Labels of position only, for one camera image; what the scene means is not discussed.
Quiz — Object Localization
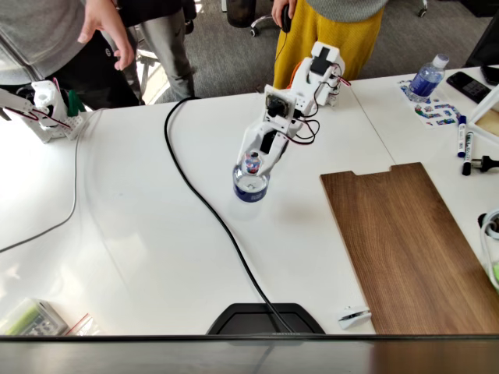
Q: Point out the black computer monitor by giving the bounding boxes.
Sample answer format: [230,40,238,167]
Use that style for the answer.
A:
[0,333,499,374]

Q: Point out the blue bottle with white cap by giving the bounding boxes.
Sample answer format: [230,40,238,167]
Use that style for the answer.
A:
[406,53,451,103]

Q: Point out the green clamp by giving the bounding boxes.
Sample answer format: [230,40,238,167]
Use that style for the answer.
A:
[67,89,85,117]

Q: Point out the black phone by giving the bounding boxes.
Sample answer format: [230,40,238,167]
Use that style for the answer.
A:
[446,71,492,104]

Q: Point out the black monitor stand base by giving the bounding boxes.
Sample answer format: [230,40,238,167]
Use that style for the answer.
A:
[206,302,327,336]

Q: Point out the black rounded object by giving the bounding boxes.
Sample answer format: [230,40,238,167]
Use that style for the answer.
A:
[480,65,499,86]

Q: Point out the thin grey cable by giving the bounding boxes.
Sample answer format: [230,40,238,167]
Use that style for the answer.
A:
[0,112,85,254]

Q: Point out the colourful sticker sheet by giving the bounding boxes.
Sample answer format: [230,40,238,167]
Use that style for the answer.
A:
[397,77,463,129]

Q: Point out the person in yellow trousers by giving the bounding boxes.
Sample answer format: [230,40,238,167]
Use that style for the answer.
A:
[272,0,387,90]

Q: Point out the black waste bin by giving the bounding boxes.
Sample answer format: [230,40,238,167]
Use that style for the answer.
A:
[225,0,258,28]

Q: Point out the black screen edge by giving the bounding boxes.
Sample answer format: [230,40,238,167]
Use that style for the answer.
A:
[463,11,499,69]

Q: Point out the thick black cable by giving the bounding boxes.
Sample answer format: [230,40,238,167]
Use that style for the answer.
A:
[164,96,292,335]

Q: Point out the clear plastic box green contents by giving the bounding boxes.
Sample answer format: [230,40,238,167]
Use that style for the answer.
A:
[0,298,69,337]

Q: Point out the blue marker pen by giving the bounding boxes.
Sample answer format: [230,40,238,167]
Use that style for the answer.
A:
[456,115,468,158]

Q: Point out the chrome office chair base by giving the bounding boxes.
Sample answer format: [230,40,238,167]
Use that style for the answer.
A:
[249,14,276,38]

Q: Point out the black marker pen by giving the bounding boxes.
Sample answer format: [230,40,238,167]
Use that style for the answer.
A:
[462,131,475,176]

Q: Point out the blue bottle with sticker cap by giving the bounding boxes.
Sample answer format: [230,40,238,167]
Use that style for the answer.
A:
[232,152,271,203]

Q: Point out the white wooden frame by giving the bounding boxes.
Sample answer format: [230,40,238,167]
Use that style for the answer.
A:
[467,83,499,137]

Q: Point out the black power plug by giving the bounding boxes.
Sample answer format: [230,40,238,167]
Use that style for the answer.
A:
[470,154,499,173]

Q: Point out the gripper camera on white plate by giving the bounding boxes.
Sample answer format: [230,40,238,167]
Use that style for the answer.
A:
[264,84,298,128]

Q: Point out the clear zip bag red stripe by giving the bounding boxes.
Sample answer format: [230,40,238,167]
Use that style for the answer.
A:
[64,312,106,337]

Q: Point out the brown wooden board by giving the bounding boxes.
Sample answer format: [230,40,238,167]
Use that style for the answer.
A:
[320,161,499,335]

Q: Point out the grey hoodie person's hand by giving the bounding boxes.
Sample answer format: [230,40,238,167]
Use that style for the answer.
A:
[76,0,136,72]

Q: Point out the person in grey hoodie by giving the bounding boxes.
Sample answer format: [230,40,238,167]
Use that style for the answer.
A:
[0,0,141,110]

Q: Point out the person in grey trousers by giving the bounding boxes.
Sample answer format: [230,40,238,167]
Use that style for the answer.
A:
[116,0,196,104]

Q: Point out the small white clip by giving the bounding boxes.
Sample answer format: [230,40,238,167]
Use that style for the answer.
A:
[337,305,371,331]

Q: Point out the orange wire bundle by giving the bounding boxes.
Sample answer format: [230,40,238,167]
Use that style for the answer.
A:
[290,62,307,89]

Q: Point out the yellow trousers person's hand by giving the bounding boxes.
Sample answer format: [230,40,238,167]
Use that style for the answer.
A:
[271,0,298,29]

